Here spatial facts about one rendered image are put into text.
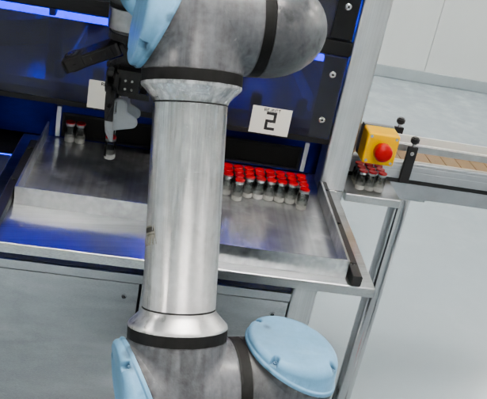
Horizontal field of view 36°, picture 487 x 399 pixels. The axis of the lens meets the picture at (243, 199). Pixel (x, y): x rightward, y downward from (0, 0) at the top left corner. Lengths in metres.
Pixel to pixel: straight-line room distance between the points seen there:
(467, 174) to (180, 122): 1.15
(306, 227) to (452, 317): 1.73
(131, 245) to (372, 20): 0.67
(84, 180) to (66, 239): 0.24
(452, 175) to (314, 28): 1.04
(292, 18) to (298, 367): 0.39
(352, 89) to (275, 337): 0.82
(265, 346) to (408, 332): 2.11
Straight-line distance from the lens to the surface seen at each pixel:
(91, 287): 1.80
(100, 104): 1.60
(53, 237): 1.32
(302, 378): 0.88
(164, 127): 0.84
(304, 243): 1.43
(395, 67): 6.54
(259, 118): 1.60
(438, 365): 2.85
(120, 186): 1.52
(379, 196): 1.73
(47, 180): 1.52
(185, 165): 0.83
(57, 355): 1.92
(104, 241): 1.32
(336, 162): 1.66
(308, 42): 0.88
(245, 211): 1.50
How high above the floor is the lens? 1.53
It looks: 25 degrees down
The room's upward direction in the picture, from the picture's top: 11 degrees clockwise
